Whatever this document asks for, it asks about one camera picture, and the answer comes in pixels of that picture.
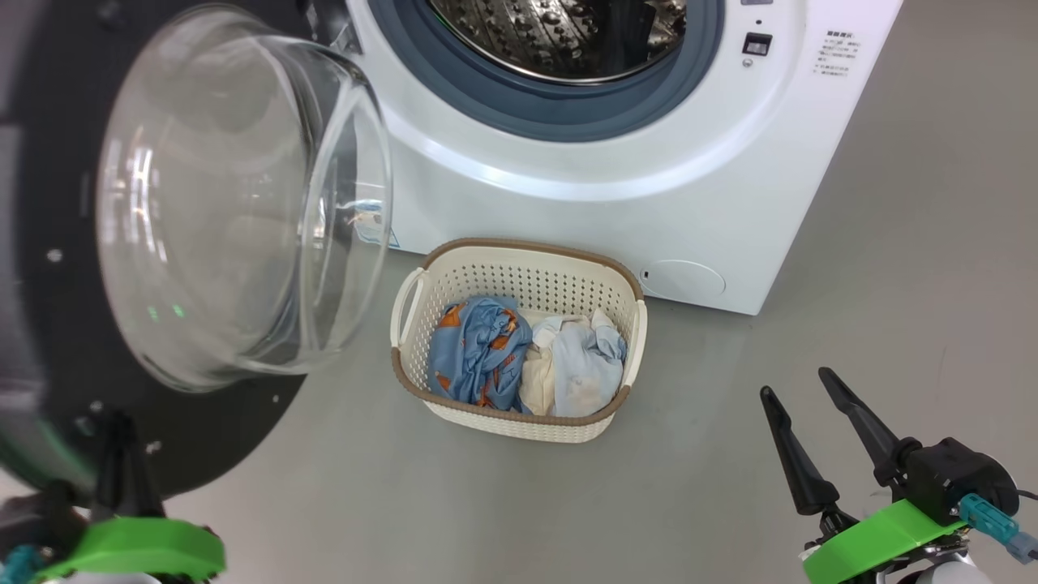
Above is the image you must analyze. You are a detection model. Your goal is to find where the blue orange patterned garment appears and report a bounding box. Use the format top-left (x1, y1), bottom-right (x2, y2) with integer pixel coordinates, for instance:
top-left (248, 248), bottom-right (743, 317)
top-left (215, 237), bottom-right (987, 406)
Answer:
top-left (428, 295), bottom-right (534, 413)

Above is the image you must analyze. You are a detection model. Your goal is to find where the round white filter cover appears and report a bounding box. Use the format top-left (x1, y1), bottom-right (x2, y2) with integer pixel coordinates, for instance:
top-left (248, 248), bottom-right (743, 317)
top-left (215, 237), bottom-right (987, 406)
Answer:
top-left (641, 260), bottom-right (727, 298)

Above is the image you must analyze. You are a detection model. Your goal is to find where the black text instruction sticker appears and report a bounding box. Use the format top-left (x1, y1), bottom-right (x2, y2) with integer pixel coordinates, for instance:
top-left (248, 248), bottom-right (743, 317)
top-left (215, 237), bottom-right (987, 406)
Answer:
top-left (813, 31), bottom-right (860, 78)

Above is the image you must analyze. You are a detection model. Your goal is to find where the cream perforated laundry basket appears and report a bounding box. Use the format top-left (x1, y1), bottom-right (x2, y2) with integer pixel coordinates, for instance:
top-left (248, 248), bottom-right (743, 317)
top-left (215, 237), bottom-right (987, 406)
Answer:
top-left (390, 238), bottom-right (648, 444)

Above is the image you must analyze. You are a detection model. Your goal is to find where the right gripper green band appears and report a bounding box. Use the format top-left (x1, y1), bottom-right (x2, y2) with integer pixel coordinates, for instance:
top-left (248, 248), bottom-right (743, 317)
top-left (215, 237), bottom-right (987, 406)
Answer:
top-left (760, 367), bottom-right (994, 584)

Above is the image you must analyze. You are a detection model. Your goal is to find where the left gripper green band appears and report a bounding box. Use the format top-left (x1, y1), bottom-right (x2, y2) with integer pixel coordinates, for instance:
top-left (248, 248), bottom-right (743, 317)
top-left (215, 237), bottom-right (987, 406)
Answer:
top-left (36, 410), bottom-right (226, 584)

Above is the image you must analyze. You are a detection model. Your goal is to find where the black round glass washer door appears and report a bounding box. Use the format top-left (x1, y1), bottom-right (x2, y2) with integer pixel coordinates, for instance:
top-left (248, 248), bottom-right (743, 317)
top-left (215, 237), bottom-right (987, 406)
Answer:
top-left (0, 0), bottom-right (394, 500)

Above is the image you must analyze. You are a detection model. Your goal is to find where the stainless steel washing machine drum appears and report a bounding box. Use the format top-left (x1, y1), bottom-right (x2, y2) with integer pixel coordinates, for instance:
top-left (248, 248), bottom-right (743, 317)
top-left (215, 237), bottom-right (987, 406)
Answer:
top-left (428, 0), bottom-right (688, 84)

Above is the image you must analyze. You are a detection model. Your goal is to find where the blue energy label sticker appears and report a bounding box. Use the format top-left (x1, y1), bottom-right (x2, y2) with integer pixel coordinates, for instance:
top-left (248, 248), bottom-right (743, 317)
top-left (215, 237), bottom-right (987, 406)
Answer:
top-left (353, 201), bottom-right (400, 248)

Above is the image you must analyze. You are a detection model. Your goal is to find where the white and pale blue garment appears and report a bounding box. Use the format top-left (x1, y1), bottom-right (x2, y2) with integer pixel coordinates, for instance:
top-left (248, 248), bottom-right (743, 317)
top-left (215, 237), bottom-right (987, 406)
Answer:
top-left (519, 308), bottom-right (628, 418)

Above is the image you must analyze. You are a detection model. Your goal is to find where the white front-load washing machine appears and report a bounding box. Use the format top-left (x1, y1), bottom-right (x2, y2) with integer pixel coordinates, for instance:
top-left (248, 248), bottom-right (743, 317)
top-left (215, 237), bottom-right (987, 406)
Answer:
top-left (308, 0), bottom-right (903, 316)

